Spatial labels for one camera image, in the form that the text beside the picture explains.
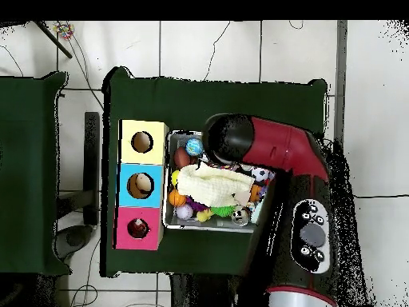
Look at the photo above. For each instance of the cream waffle cloth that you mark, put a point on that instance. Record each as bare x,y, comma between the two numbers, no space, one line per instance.
214,187

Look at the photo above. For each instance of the light blue waffle cloth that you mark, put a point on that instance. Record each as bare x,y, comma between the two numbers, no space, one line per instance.
256,214

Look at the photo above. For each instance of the tiger striped plush toy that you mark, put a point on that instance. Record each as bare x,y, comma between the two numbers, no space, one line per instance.
138,228

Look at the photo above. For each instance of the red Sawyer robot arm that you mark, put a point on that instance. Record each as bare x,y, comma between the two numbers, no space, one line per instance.
281,147

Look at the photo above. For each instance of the wooden box with three holes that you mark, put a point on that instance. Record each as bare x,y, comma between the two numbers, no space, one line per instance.
127,198

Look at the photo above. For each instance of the blue globe ball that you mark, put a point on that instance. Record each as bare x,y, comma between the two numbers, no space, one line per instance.
194,146

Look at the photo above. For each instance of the brown toy football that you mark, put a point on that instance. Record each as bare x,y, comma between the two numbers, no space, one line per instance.
182,157

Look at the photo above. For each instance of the yellow ball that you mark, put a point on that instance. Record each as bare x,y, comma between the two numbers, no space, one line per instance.
174,177

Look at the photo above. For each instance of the orange toy basketball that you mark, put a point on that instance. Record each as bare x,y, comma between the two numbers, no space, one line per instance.
176,198

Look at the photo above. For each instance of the green spiky toy with eyes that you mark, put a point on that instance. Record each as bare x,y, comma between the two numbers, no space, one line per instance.
222,211

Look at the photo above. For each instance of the black and white soccer ball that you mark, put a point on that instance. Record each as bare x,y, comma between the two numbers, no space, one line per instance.
260,174

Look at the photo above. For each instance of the dark green table cloth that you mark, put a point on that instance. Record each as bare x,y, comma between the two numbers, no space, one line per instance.
191,105

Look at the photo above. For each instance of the dark green side table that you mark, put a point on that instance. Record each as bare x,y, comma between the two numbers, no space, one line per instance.
28,192

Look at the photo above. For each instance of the small colourful toy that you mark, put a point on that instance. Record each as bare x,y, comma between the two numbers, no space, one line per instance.
64,30

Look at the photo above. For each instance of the black pole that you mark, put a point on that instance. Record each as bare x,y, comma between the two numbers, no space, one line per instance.
52,39

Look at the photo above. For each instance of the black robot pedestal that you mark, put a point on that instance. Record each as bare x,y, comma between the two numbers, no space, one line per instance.
204,292

